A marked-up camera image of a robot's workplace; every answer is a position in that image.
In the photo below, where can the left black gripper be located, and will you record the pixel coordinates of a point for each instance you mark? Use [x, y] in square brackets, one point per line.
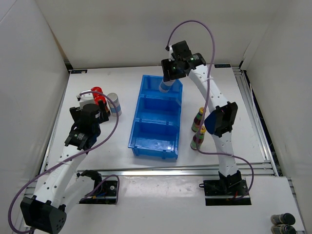
[103, 115]

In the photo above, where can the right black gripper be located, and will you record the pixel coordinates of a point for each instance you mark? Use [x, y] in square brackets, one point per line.
[165, 65]

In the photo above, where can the blue-label shaker can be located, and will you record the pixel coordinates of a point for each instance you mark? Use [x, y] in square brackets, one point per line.
[165, 86]
[115, 107]

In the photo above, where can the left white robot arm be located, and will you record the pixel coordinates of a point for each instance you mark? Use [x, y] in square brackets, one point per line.
[47, 209]

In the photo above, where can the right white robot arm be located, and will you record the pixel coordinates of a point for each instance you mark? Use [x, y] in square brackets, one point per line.
[219, 123]

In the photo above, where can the front red-lid sauce jar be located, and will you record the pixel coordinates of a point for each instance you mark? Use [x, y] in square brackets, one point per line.
[102, 103]

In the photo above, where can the red-lid sauce jar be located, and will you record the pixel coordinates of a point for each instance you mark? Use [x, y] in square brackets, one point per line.
[96, 91]
[102, 103]

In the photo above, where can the rear red-lid sauce jar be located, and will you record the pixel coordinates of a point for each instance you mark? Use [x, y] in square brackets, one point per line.
[96, 91]

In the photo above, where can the blue three-compartment plastic bin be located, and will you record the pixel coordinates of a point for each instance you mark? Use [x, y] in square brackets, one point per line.
[156, 125]

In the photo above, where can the rear yellow-cap sauce bottle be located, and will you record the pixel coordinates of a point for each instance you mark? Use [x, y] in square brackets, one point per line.
[197, 120]

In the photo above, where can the yellow-cap sauce bottle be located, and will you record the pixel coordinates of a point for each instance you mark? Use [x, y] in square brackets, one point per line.
[197, 120]
[198, 138]

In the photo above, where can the front yellow-cap sauce bottle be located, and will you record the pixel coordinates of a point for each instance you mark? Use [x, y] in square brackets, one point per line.
[198, 138]

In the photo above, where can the upper dark corner bottle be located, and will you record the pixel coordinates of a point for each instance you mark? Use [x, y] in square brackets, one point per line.
[283, 219]

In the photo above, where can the dark corner bottle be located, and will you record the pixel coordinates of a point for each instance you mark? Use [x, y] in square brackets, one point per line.
[283, 219]
[283, 229]

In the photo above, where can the lower dark corner bottle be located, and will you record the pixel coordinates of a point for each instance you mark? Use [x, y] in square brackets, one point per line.
[283, 229]

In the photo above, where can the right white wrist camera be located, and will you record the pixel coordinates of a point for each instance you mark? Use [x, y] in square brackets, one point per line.
[171, 56]

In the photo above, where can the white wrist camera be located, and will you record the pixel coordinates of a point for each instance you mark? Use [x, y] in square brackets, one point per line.
[85, 99]
[171, 56]

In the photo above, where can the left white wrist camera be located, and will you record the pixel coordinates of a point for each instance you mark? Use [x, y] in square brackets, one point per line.
[85, 99]

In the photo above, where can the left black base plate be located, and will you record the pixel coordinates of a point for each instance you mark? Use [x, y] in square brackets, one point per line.
[107, 194]

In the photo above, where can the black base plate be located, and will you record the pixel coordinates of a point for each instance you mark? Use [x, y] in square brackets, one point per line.
[216, 195]
[107, 194]

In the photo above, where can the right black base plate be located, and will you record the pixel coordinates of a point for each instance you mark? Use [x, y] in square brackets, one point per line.
[216, 195]

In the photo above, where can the aluminium frame rail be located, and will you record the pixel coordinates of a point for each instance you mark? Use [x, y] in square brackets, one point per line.
[114, 156]

